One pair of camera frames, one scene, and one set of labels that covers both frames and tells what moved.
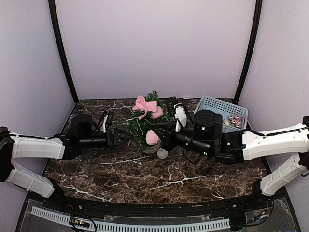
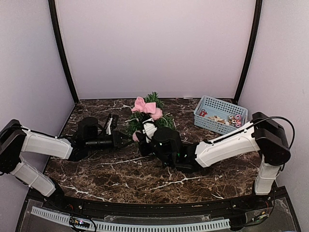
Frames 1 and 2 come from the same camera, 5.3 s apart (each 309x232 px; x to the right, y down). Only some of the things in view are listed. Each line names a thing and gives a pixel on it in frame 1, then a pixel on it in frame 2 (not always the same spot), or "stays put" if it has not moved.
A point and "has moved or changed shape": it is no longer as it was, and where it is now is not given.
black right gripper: [167, 137] -> [144, 151]
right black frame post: [258, 18] stays put
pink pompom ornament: [152, 138] has moved or changed shape
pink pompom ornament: [159, 113] stays put
